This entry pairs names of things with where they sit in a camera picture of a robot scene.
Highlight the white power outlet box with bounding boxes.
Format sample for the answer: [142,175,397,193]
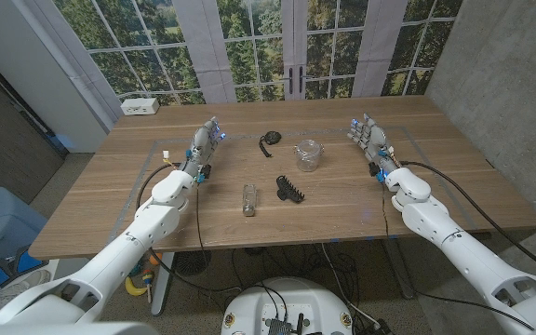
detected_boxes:
[119,97,161,116]

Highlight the small clear glass bottle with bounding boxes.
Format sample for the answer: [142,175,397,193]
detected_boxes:
[241,183,258,218]

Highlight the printed window backdrop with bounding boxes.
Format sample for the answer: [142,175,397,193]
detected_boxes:
[11,0,464,106]

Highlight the white table leg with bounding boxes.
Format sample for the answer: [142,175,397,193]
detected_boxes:
[150,251,176,317]

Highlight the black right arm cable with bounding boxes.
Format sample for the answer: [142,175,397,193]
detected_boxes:
[398,160,536,284]

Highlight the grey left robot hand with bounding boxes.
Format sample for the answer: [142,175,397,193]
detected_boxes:
[181,116,227,176]

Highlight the white robot torso base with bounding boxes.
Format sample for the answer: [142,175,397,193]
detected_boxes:
[220,276,355,335]

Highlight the clear glass hinged jar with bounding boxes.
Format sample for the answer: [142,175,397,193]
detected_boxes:
[294,139,326,173]

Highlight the black hair clip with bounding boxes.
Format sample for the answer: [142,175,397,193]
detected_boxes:
[275,174,306,204]

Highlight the white robot head housing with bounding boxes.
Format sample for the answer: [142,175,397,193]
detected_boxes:
[0,321,160,335]

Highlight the black round strap gadget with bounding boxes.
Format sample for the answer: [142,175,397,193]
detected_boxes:
[258,130,283,159]

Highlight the colourful toy screwdriver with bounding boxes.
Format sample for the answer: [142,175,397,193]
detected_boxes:
[141,268,154,303]

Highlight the round black fan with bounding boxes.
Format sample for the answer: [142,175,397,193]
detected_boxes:
[173,249,212,276]

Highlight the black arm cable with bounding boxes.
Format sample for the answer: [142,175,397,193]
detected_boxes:
[398,160,536,284]
[135,161,244,294]

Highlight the grey white sneaker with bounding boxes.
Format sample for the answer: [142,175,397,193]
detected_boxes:
[0,269,52,303]

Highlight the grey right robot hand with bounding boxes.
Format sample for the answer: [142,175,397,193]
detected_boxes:
[346,113,399,174]

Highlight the grey table leg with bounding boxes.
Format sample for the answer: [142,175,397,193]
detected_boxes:
[383,239,416,300]

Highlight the yellow toy banana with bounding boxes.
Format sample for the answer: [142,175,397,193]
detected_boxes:
[124,275,149,298]

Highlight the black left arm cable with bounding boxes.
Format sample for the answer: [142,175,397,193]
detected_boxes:
[135,161,244,294]

